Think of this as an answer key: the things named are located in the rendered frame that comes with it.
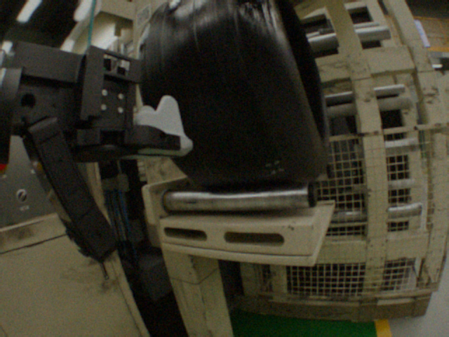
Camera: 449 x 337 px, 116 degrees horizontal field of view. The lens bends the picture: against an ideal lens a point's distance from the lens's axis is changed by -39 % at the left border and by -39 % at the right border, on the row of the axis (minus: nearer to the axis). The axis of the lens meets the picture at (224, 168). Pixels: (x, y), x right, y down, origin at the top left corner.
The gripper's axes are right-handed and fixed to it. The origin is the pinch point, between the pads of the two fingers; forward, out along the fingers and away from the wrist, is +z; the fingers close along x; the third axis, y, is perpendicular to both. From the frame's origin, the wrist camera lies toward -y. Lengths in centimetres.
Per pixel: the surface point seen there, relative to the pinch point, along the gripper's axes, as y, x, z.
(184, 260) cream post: -26.3, 29.4, 27.4
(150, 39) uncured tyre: 21.5, 8.7, 2.1
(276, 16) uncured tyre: 19.8, -11.5, 8.7
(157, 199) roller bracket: -6.6, 24.0, 15.7
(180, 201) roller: -7.5, 18.0, 17.3
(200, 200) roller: -7.3, 12.1, 17.3
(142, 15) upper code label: 54, 33, 17
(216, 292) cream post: -42, 27, 38
